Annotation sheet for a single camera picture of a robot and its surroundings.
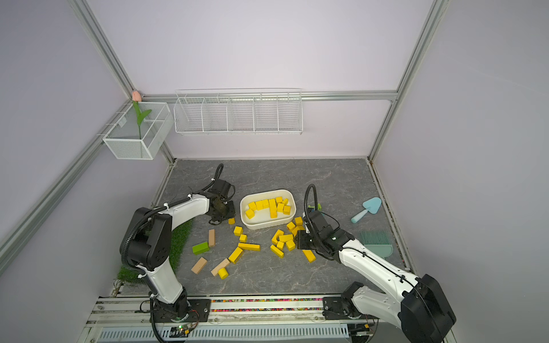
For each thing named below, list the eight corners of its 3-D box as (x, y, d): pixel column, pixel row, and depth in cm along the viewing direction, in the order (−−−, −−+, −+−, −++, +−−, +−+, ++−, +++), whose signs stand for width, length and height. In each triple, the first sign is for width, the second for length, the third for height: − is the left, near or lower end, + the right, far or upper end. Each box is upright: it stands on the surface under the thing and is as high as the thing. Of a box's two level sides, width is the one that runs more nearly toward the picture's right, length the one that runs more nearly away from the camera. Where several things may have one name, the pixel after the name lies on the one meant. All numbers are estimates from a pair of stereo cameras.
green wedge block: (195, 256, 88) (192, 253, 86) (193, 248, 90) (191, 246, 88) (209, 250, 89) (207, 248, 87) (208, 243, 91) (206, 240, 89)
